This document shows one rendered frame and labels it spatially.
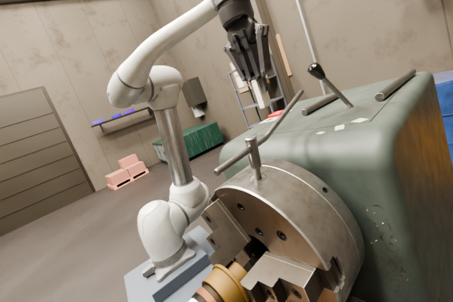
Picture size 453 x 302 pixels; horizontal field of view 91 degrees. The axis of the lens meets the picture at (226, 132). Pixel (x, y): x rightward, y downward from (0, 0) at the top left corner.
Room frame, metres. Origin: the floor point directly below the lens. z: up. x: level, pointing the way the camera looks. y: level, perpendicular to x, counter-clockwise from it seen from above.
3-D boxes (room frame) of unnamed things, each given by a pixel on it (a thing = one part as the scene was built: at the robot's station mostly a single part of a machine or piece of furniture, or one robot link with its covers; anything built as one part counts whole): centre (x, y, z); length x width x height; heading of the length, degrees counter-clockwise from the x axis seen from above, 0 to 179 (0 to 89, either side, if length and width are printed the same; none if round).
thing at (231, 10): (0.53, -0.11, 1.54); 0.08 x 0.07 x 0.09; 39
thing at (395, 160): (0.71, -0.31, 1.06); 0.59 x 0.48 x 0.39; 128
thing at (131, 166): (6.78, 3.35, 0.33); 1.19 x 0.90 x 0.67; 118
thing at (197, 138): (7.29, 1.37, 0.37); 1.95 x 1.73 x 0.75; 28
